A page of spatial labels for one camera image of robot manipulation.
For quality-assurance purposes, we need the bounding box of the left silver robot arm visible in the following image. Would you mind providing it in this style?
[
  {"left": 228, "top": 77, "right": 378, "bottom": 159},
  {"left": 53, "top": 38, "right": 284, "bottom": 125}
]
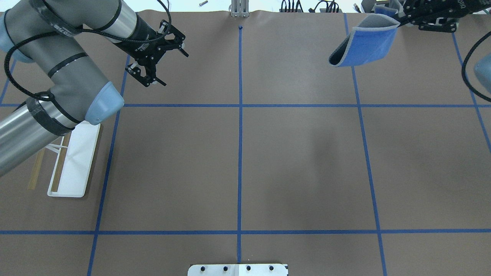
[{"left": 1, "top": 0, "right": 188, "bottom": 175}]

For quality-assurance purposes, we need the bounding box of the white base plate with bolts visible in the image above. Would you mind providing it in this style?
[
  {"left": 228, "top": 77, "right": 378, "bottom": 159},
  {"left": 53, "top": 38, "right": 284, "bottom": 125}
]
[{"left": 187, "top": 263, "right": 289, "bottom": 276}]

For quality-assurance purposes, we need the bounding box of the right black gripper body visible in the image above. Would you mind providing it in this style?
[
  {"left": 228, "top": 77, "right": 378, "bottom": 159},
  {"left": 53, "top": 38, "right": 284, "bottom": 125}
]
[{"left": 397, "top": 0, "right": 466, "bottom": 33}]

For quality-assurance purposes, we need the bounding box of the aluminium frame post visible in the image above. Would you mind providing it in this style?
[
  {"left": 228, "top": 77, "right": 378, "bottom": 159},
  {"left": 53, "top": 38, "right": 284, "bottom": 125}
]
[{"left": 229, "top": 0, "right": 250, "bottom": 18}]

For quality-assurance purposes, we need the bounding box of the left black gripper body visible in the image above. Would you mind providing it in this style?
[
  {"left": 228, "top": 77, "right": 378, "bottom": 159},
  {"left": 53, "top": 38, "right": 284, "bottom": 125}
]
[{"left": 126, "top": 21, "right": 186, "bottom": 83}]

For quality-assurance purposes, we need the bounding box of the blue towel with grey trim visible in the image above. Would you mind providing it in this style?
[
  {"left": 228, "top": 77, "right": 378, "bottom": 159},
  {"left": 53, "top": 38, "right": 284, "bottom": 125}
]
[{"left": 328, "top": 5, "right": 400, "bottom": 67}]

